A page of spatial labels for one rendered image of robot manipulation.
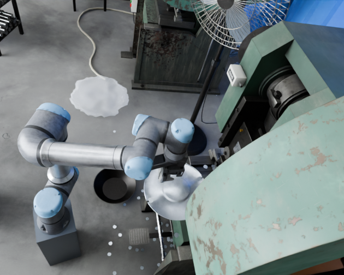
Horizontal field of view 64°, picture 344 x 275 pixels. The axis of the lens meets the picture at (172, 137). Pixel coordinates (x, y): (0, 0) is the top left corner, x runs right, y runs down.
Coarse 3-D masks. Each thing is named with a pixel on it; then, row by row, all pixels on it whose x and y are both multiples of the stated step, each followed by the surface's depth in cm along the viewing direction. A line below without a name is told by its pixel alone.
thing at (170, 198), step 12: (192, 168) 131; (156, 180) 124; (180, 180) 126; (192, 180) 127; (144, 192) 119; (156, 192) 121; (168, 192) 121; (180, 192) 122; (192, 192) 124; (156, 204) 117; (168, 204) 118; (180, 204) 119; (168, 216) 115; (180, 216) 116
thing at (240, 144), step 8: (240, 128) 105; (248, 128) 101; (256, 128) 101; (264, 128) 100; (240, 136) 105; (248, 136) 99; (256, 136) 99; (232, 144) 111; (240, 144) 105; (224, 152) 114; (232, 152) 111; (224, 160) 114
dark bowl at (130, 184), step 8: (96, 176) 197; (104, 176) 203; (112, 176) 207; (120, 176) 207; (128, 176) 206; (96, 184) 196; (104, 184) 202; (112, 184) 203; (120, 184) 205; (128, 184) 205; (136, 184) 200; (96, 192) 191; (104, 192) 199; (112, 192) 200; (120, 192) 201; (128, 192) 200; (104, 200) 189; (112, 200) 194; (120, 200) 194
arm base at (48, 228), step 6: (66, 210) 135; (66, 216) 133; (42, 222) 126; (60, 222) 130; (66, 222) 135; (42, 228) 131; (48, 228) 129; (54, 228) 130; (60, 228) 132; (48, 234) 132; (54, 234) 133
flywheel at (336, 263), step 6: (342, 258) 62; (324, 264) 87; (330, 264) 87; (336, 264) 87; (342, 264) 87; (306, 270) 86; (312, 270) 87; (318, 270) 87; (324, 270) 87; (330, 270) 87; (336, 270) 88
